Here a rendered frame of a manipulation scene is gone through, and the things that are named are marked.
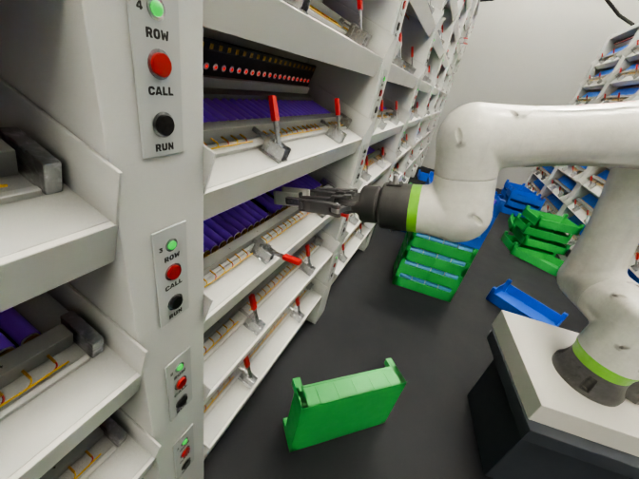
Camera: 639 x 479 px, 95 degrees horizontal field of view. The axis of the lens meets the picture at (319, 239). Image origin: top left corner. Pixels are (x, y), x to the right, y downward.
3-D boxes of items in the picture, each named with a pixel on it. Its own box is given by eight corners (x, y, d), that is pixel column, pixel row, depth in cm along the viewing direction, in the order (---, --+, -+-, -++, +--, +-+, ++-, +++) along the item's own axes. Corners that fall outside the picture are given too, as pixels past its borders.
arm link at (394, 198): (404, 242, 56) (410, 225, 63) (410, 182, 51) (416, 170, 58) (372, 238, 58) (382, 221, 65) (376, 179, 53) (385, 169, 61)
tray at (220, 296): (339, 213, 94) (355, 188, 89) (197, 338, 43) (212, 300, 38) (290, 177, 96) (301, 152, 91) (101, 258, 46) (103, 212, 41)
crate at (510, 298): (559, 325, 149) (569, 314, 145) (545, 339, 137) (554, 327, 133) (502, 289, 169) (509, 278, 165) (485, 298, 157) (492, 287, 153)
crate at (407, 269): (452, 269, 161) (457, 257, 157) (456, 290, 144) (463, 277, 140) (398, 252, 166) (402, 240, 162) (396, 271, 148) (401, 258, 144)
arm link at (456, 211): (488, 257, 50) (483, 232, 59) (505, 184, 44) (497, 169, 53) (403, 245, 55) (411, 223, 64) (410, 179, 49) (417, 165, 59)
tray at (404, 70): (413, 88, 133) (433, 56, 125) (382, 79, 83) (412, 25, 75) (376, 66, 135) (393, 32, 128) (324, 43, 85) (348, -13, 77)
